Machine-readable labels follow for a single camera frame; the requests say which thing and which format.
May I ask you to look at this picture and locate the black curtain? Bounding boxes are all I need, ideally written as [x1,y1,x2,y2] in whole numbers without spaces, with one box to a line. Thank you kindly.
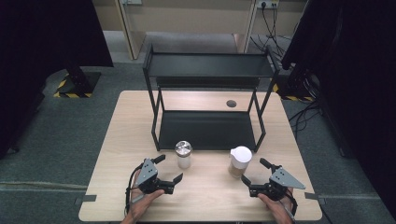
[281,0,396,218]
[0,0,115,160]

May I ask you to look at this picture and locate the black metal two-tier shelf rack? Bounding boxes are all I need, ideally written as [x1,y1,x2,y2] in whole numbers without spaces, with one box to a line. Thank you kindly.
[142,43,281,153]

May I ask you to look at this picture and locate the hand-held gripper cable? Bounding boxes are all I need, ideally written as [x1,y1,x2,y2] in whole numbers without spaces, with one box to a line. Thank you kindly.
[124,164,144,216]
[279,189,299,218]

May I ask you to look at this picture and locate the black cables from wall socket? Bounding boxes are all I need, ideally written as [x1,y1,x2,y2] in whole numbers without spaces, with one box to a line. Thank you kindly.
[250,3,293,59]

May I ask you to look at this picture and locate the black stand base hazard tape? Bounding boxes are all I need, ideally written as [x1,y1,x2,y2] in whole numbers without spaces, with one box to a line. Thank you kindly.
[272,74,316,103]
[53,72,102,99]

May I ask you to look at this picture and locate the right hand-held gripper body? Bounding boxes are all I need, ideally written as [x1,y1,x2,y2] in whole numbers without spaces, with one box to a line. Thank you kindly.
[248,164,306,202]

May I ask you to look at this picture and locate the white-lidded jar with brown contents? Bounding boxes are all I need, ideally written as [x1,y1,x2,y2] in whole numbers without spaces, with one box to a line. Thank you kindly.
[228,146,253,179]

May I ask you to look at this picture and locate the left hand-held gripper cable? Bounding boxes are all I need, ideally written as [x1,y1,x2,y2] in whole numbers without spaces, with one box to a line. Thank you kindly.
[124,164,144,216]

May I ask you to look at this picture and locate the black floor cables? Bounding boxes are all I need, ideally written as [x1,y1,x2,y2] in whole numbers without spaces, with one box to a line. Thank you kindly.
[288,101,321,141]

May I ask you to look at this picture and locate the grey tape piece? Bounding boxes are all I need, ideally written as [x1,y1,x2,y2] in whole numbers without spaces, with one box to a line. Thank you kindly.
[304,191,327,205]
[74,194,97,205]

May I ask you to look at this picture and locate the person's right hand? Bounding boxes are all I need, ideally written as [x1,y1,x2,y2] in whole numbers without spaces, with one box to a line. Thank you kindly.
[257,187,297,220]

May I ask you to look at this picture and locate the beige desk frame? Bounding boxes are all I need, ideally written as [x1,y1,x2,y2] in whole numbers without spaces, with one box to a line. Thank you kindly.
[92,0,309,61]

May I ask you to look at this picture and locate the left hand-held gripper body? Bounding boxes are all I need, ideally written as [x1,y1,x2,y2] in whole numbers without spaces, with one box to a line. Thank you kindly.
[134,158,176,195]

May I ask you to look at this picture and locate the glass jar with metal lid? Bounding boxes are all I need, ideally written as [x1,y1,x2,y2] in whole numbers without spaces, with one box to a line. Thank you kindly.
[174,140,193,170]

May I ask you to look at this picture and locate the white wall socket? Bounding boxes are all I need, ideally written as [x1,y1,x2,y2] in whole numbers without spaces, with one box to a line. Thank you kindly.
[256,0,280,9]

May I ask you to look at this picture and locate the right hand-held gripper cable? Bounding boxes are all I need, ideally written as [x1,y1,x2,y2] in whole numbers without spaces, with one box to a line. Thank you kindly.
[279,189,299,218]

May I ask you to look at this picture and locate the person's left hand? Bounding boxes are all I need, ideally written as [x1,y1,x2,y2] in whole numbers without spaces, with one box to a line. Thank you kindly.
[127,169,165,220]

